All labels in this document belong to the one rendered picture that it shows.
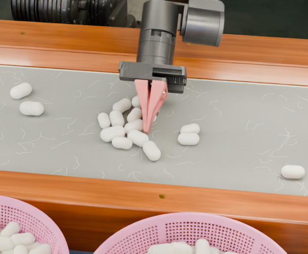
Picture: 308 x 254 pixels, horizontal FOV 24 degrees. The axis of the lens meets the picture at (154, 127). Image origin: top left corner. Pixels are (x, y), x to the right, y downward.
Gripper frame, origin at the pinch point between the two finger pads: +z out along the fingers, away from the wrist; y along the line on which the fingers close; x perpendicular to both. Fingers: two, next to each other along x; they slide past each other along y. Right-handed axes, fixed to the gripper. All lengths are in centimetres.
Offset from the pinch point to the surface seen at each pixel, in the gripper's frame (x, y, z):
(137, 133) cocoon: -1.5, -1.1, 1.4
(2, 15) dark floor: 167, -81, -75
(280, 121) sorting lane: 5.5, 20.3, -4.2
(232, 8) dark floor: 178, 10, -90
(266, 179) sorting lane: -3.8, 18.3, 6.6
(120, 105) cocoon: 3.5, -5.0, -3.9
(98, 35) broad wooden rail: 16.1, -12.4, -19.3
